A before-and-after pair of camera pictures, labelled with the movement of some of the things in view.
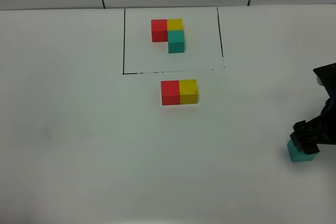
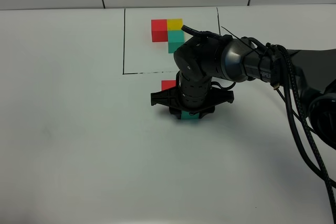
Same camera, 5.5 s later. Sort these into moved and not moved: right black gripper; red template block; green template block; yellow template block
Moved: right black gripper
Not moved: yellow template block; green template block; red template block
